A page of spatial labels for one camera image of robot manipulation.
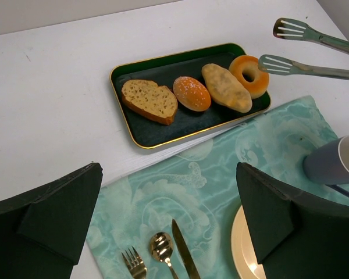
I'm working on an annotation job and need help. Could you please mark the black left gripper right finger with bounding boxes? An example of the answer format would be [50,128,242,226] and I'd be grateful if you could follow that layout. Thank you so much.
[236,162,349,278]

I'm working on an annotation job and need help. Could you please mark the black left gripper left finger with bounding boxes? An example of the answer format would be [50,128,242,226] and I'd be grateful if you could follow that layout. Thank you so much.
[0,163,103,278]

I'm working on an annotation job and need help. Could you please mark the glazed bagel ring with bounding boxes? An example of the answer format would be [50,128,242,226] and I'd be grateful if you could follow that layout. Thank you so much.
[228,55,270,99]

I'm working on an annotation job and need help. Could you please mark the metal serving tongs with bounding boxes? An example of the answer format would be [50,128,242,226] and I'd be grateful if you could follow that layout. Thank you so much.
[258,17,349,80]

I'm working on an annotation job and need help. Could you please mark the oblong potato-shaped bread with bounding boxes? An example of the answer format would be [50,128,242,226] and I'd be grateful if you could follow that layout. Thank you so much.
[201,63,252,113]

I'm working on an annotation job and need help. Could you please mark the sliced bread piece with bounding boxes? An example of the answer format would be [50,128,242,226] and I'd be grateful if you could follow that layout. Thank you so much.
[122,79,178,126]

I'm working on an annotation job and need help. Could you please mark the yellow round plate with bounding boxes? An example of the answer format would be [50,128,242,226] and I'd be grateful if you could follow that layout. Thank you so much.
[230,206,266,279]

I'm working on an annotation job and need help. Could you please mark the lavender mug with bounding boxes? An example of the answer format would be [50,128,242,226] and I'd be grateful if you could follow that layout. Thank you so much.
[302,135,349,198]

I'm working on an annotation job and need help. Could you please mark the teal patterned placemat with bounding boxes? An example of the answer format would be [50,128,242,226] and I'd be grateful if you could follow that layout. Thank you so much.
[87,96,349,278]

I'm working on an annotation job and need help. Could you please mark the dark green rectangular tray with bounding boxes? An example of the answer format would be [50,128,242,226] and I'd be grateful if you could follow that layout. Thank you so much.
[110,43,271,149]

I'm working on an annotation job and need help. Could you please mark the round orange bun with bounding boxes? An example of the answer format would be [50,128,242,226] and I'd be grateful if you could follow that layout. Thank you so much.
[173,76,211,112]

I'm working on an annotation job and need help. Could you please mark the gold fork green handle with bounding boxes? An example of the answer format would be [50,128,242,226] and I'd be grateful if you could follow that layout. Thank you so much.
[122,246,147,279]

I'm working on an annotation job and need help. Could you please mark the gold knife green handle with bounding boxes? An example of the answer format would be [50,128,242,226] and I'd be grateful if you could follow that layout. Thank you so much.
[172,219,201,279]

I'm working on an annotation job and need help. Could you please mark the gold spoon green handle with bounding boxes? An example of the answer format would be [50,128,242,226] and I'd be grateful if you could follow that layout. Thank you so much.
[149,232,178,279]

